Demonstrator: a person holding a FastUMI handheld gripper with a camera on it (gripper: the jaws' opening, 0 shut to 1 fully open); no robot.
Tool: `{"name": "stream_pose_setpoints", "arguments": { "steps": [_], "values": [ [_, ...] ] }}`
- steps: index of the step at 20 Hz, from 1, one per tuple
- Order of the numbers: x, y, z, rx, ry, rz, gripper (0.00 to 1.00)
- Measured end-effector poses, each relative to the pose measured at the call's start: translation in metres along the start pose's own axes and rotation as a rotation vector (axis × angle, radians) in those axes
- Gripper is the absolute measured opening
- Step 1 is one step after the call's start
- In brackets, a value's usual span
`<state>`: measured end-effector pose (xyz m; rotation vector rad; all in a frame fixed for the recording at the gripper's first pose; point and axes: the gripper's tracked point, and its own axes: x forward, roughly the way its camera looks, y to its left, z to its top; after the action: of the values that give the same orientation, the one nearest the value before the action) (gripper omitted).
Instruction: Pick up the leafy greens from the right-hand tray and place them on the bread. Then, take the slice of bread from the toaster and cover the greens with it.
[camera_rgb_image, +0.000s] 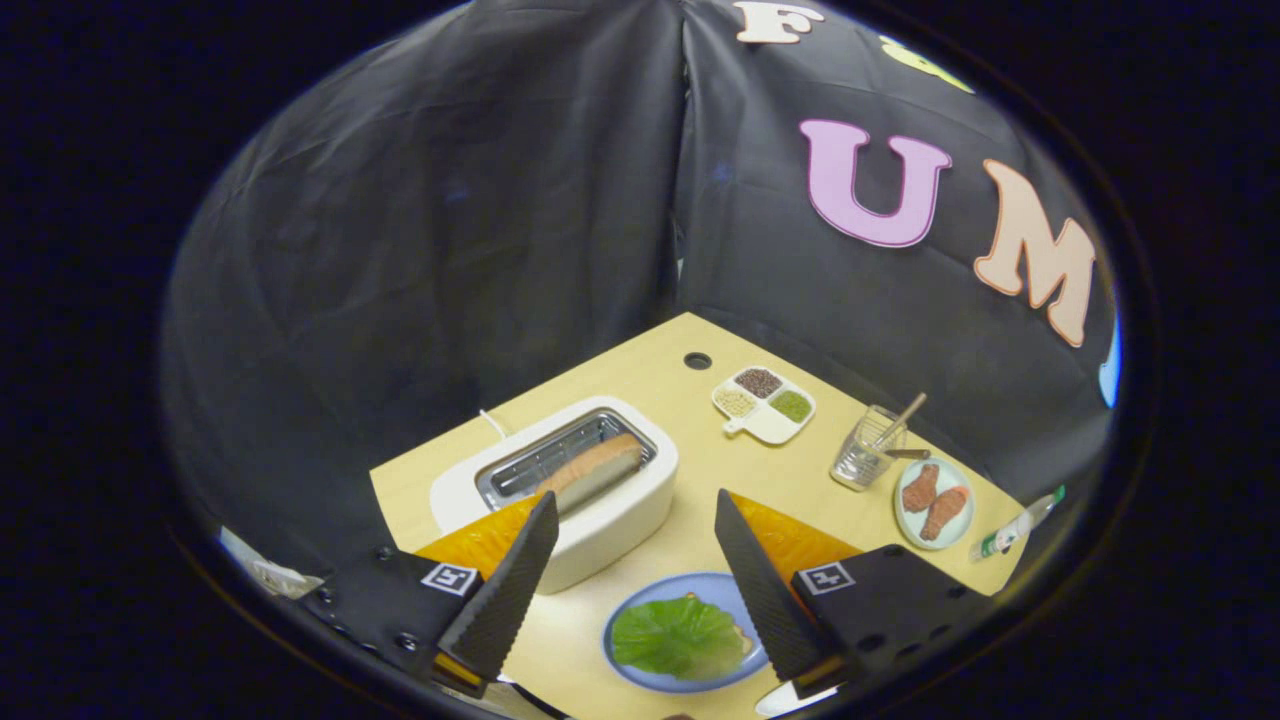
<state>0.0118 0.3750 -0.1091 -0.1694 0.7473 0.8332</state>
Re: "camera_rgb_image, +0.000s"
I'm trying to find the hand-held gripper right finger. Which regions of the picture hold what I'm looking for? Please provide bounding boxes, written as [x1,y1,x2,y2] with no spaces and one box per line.
[714,488,991,701]

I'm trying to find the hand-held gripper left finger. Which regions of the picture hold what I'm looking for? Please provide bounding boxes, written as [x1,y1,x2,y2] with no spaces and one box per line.
[300,490,561,701]

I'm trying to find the green lettuce leaf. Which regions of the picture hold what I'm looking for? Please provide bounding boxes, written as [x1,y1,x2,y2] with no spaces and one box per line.
[611,594,751,681]

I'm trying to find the plain white bread slice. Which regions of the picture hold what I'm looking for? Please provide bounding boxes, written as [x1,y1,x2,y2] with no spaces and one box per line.
[537,433,646,514]

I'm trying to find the white plate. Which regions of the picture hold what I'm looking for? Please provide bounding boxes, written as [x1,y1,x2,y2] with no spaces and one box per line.
[755,680,831,717]

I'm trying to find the blue plate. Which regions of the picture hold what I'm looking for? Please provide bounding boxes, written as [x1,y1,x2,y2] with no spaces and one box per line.
[602,572,771,694]

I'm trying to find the white toaster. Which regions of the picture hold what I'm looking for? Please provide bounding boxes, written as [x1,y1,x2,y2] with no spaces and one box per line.
[430,395,680,595]

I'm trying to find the pale green plate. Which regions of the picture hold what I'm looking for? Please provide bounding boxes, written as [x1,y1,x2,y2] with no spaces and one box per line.
[894,457,975,551]

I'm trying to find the white divided seasoning dish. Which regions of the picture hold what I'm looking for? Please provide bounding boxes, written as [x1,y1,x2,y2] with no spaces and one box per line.
[711,366,817,446]

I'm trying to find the brown meat piece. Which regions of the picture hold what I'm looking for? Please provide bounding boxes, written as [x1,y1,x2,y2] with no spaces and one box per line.
[919,486,971,542]
[902,463,941,514]

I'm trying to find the pale crumpled sheet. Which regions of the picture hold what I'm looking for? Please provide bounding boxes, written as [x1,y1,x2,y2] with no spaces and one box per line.
[220,527,326,601]

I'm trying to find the clear water bottle green label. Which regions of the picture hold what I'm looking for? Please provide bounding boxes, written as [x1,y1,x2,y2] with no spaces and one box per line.
[969,486,1067,562]

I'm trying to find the black backdrop cloth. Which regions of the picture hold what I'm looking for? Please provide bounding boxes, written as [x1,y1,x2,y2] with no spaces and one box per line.
[160,0,1121,591]

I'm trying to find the wire utensil holder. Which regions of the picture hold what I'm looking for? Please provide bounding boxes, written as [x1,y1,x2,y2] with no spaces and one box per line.
[830,404,909,492]

